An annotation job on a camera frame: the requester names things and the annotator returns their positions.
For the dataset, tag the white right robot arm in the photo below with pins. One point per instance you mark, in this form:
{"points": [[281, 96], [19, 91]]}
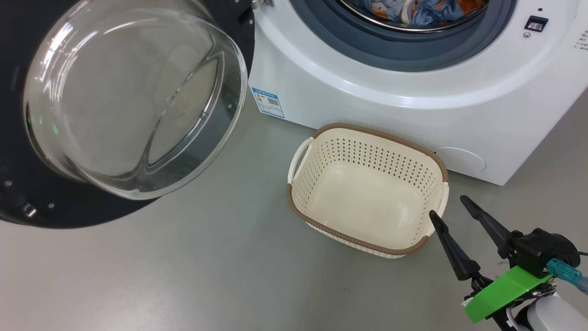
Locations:
{"points": [[560, 317]]}

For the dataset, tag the blue bear-print clothes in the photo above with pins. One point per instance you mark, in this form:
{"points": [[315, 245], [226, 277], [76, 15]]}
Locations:
{"points": [[413, 29]]}

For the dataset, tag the white front-load washing machine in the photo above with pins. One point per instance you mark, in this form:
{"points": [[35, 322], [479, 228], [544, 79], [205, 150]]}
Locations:
{"points": [[367, 92]]}

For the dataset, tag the round white filter cover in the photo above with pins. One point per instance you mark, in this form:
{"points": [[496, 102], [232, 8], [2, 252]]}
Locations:
{"points": [[461, 160]]}

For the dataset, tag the blue energy label sticker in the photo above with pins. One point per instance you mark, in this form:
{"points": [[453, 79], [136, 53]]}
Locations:
{"points": [[268, 102]]}

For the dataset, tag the black round glass washer door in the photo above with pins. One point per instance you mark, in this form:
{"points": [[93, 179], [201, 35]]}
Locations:
{"points": [[138, 92]]}

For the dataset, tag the black door latch socket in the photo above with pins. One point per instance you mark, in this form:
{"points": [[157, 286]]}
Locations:
{"points": [[536, 24]]}

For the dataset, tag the small text label sticker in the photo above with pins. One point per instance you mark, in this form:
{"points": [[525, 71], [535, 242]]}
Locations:
{"points": [[582, 41]]}

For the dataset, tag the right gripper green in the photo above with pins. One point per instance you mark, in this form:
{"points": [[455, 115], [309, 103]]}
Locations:
{"points": [[505, 292]]}

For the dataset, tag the cream laundry basket brown rim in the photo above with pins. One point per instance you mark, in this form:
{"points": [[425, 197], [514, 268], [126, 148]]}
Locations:
{"points": [[367, 202]]}

